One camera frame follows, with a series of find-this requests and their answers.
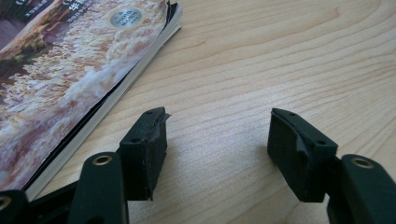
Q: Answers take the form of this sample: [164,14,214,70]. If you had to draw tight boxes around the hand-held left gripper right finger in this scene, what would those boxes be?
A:
[266,107,339,203]

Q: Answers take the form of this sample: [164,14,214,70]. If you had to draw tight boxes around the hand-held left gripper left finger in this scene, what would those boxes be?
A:
[119,106,171,202]

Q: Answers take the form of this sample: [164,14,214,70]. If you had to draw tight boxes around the magazine with reddish cover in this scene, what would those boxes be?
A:
[0,0,183,202]

